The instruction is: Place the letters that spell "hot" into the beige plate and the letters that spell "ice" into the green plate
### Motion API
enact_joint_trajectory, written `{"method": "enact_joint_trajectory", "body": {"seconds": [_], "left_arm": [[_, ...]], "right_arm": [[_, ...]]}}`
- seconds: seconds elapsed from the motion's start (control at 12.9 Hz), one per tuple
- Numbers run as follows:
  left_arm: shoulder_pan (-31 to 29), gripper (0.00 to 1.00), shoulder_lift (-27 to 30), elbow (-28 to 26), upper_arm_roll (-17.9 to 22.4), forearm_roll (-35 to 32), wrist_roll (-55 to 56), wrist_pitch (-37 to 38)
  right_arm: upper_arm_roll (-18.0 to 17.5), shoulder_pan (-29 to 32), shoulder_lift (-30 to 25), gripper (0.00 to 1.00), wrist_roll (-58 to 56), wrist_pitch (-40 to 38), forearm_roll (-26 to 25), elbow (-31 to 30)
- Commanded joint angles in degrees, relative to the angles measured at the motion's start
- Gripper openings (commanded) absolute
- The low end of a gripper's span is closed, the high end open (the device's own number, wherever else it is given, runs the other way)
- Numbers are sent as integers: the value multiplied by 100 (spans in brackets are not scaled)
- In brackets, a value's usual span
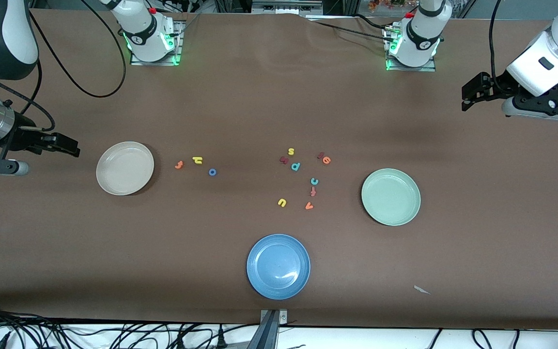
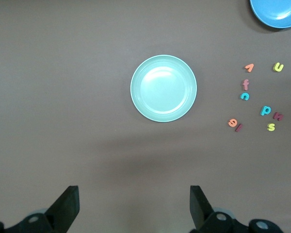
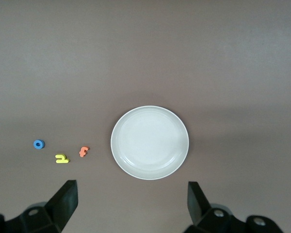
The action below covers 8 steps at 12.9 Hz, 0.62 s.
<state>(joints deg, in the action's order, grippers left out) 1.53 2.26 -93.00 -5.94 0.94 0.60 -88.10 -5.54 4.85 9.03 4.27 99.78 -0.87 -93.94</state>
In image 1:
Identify beige brown plate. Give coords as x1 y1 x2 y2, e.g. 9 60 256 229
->
96 141 155 196

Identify orange artificial flowers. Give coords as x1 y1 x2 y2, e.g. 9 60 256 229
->
369 0 418 13

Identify light green plate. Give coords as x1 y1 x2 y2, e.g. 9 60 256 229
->
361 168 421 227

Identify brown table cover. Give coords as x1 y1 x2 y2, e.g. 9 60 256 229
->
0 9 558 331

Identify grey power strip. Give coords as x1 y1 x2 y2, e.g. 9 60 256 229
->
251 0 323 15

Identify blue plate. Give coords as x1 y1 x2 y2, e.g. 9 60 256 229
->
247 234 311 300

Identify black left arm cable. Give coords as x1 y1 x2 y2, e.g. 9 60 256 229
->
488 0 508 93

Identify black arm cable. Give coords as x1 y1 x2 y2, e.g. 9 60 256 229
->
488 0 508 93
27 0 128 98

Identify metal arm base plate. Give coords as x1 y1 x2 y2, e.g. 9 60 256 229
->
385 24 437 72
130 19 184 66

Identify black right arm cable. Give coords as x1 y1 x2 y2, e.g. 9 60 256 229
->
27 0 128 98

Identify black cable on table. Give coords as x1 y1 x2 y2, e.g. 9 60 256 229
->
308 14 396 43

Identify black floor cable bundle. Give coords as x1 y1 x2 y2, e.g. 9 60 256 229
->
0 303 260 349

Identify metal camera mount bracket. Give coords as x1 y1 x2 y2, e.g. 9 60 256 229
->
246 309 288 349

